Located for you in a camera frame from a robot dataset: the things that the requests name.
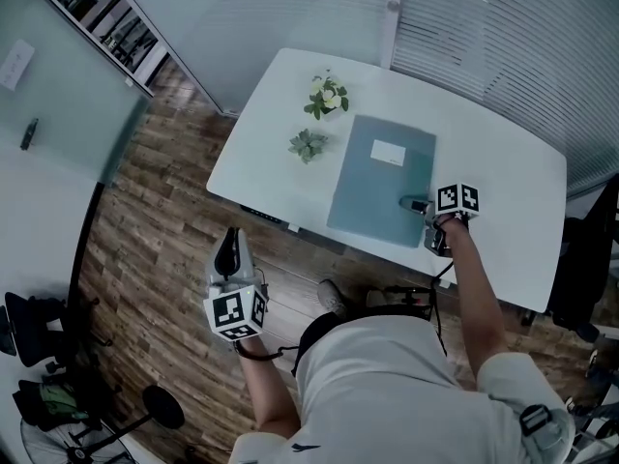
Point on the black standing fan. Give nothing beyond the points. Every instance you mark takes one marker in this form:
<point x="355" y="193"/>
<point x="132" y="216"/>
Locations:
<point x="162" y="406"/>

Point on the person's right hand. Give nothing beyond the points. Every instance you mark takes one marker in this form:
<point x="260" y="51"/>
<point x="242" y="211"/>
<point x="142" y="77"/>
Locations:
<point x="452" y="223"/>

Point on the person's right shoe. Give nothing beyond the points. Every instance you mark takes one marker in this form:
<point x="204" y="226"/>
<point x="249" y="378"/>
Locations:
<point x="382" y="298"/>

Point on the person's shoe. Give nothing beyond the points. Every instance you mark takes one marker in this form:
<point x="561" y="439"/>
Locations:
<point x="382" y="298"/>
<point x="594" y="361"/>
<point x="331" y="298"/>

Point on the person's black shorts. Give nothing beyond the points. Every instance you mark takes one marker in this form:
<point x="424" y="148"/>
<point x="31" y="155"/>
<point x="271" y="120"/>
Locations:
<point x="314" y="336"/>

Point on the white paper sign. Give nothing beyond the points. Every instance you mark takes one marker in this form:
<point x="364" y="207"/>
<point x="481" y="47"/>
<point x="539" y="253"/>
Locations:
<point x="17" y="63"/>

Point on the black office chair with armrests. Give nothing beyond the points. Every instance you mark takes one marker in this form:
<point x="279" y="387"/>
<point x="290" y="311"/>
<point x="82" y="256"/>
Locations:
<point x="585" y="269"/>

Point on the person's white shirt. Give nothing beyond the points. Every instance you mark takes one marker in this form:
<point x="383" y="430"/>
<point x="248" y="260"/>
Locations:
<point x="387" y="394"/>

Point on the person's left forearm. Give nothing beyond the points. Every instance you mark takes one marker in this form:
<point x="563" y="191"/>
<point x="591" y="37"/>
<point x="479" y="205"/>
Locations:
<point x="271" y="389"/>

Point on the frosted glass door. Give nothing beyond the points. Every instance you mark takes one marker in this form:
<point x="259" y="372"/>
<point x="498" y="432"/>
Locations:
<point x="72" y="90"/>

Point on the white flowering potted plant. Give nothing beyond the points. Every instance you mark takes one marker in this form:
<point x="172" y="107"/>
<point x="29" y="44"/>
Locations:
<point x="328" y="95"/>

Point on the person's right forearm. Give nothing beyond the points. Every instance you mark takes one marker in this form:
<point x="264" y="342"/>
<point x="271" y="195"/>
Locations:
<point x="474" y="298"/>

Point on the white desk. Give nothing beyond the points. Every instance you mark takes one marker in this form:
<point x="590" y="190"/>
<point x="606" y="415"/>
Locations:
<point x="493" y="172"/>

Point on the white metal rack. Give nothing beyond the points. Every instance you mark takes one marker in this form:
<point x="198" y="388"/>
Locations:
<point x="597" y="433"/>

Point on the small succulent potted plant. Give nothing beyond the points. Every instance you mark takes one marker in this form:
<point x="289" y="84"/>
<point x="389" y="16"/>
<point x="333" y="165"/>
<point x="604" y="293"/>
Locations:
<point x="308" y="145"/>

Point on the black metal chest rig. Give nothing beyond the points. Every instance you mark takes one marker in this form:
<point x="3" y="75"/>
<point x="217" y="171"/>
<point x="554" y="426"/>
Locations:
<point x="411" y="300"/>

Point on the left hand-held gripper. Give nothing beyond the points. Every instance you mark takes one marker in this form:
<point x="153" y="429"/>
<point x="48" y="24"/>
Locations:
<point x="227" y="312"/>

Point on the person's left shoe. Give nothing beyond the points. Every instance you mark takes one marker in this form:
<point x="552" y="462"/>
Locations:
<point x="331" y="298"/>

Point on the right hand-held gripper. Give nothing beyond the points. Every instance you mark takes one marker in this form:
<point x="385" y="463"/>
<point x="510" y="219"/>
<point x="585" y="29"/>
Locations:
<point x="457" y="198"/>

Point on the black mesh office chair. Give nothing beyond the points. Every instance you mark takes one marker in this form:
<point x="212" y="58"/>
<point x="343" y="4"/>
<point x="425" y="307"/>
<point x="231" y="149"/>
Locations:
<point x="34" y="327"/>

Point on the blue folder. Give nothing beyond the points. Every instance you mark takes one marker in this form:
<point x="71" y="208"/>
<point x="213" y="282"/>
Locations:
<point x="372" y="186"/>

